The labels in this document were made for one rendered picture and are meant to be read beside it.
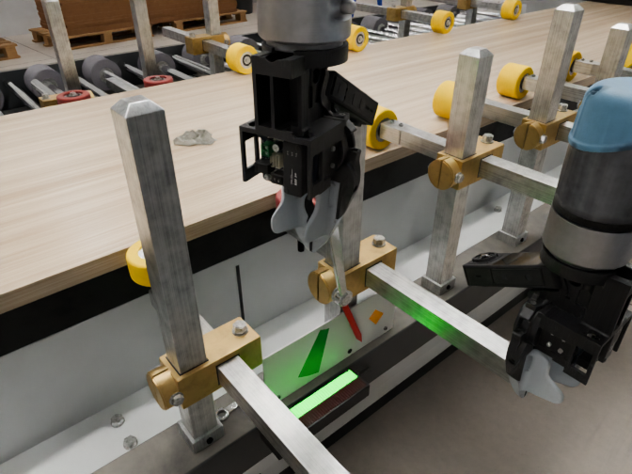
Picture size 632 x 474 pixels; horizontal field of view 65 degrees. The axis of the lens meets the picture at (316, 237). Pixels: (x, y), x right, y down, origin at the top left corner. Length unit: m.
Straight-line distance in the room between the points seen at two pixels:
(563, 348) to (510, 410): 1.19
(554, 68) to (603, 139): 0.56
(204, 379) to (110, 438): 0.28
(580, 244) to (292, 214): 0.26
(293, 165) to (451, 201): 0.48
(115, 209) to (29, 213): 0.13
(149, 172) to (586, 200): 0.37
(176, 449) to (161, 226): 0.34
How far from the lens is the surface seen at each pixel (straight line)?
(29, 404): 0.86
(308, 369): 0.75
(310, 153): 0.40
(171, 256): 0.52
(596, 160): 0.45
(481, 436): 1.65
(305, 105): 0.41
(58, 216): 0.86
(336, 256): 0.58
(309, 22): 0.40
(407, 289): 0.69
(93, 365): 0.85
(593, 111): 0.45
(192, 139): 1.05
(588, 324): 0.54
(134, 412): 0.89
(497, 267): 0.56
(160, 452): 0.74
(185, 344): 0.59
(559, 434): 1.74
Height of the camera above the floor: 1.29
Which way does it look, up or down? 33 degrees down
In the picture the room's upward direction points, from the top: straight up
